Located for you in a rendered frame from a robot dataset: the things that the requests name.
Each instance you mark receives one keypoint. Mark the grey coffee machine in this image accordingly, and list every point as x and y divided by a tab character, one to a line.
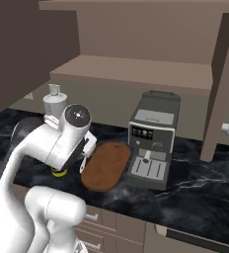
152	145

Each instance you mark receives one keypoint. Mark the brown large drawer front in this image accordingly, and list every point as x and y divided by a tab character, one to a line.
103	238

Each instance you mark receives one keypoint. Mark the white wall outlet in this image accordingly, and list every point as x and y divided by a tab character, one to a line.
28	96

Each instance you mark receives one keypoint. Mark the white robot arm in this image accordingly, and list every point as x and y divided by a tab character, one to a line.
37	145

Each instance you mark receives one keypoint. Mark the brown small drawer front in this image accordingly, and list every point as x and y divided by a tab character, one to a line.
94	210

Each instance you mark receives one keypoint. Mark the grey bottle with white top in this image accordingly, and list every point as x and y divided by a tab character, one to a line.
55	104

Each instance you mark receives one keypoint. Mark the yellow-green dish brush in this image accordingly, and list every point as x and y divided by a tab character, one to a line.
59	173

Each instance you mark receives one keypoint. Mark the brown cabinet door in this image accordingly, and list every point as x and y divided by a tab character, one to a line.
223	72

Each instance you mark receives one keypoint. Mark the brown open wall cabinet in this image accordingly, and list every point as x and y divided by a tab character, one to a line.
136	46

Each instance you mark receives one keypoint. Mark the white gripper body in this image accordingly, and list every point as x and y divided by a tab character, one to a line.
91	143

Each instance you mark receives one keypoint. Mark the brown oval cutting board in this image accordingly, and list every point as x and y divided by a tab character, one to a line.
106	166

